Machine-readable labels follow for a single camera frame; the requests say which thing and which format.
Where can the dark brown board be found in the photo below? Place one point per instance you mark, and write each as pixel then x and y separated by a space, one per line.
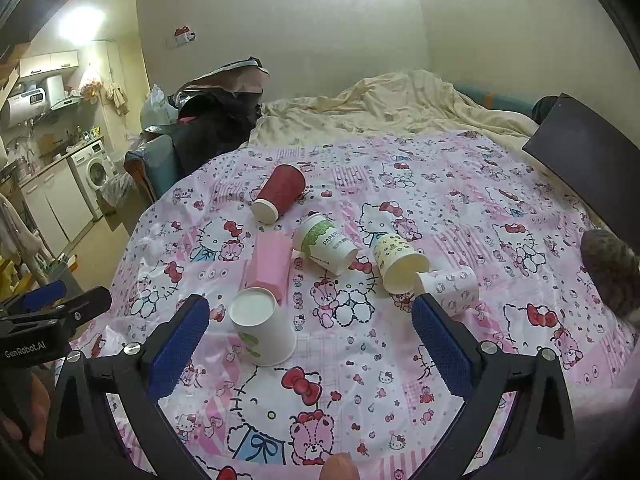
pixel 590 150

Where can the tabby cat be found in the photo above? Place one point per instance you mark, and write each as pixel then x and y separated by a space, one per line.
pixel 612 272

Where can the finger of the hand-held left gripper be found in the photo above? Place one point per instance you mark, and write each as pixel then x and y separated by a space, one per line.
pixel 35 294
pixel 82 307

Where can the white plastic bag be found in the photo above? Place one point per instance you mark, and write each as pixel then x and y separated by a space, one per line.
pixel 157 107

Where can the white kitchen cabinet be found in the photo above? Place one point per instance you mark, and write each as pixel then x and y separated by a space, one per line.
pixel 55 205

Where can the white water heater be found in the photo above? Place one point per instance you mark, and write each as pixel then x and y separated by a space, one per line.
pixel 25 105

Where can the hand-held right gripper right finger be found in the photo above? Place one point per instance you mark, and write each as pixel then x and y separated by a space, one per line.
pixel 444 352

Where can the person's left hand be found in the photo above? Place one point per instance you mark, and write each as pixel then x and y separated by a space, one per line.
pixel 32 410

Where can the teal pillow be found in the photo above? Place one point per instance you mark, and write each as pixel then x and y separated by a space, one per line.
pixel 492 97

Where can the pink paper cup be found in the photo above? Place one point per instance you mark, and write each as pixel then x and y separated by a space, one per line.
pixel 270 265

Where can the yellow patterned paper cup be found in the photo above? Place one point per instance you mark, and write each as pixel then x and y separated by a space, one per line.
pixel 397 262

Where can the red ribbed paper cup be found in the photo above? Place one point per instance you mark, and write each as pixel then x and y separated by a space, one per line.
pixel 279 192

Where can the red and white wall decoration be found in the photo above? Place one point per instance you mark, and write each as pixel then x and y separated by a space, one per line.
pixel 184 34

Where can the small white patterned cup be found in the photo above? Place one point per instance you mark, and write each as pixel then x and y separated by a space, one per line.
pixel 452 287

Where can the grey and pink bag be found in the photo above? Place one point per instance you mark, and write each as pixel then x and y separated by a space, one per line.
pixel 225 77

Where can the clear plastic bag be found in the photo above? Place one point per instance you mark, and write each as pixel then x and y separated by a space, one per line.
pixel 117 191

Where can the white wall cabinet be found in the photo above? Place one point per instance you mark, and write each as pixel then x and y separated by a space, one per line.
pixel 50 62

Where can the hanging cloth bundle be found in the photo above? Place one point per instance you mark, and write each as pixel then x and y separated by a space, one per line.
pixel 105 90

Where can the hanging light clothing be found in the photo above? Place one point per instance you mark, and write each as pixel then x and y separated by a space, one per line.
pixel 17 230

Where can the white cup with green band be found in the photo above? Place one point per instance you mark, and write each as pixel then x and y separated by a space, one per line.
pixel 325 242

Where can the blue chair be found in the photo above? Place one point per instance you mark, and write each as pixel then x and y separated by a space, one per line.
pixel 145 167

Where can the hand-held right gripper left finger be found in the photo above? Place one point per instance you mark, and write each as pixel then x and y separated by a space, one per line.
pixel 176 352

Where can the white washing machine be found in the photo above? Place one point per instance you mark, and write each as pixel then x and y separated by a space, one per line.
pixel 95 170

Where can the range hood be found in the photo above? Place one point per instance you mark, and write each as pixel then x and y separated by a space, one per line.
pixel 60 92

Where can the pink cartoon printed tablecloth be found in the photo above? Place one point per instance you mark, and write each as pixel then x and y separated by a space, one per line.
pixel 350 400

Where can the person's right hand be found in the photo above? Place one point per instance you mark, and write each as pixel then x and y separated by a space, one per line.
pixel 340 467

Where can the cream blanket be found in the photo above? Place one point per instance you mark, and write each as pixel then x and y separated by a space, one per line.
pixel 390 105

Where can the white cup with green leaves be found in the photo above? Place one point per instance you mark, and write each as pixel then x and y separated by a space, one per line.
pixel 260 327

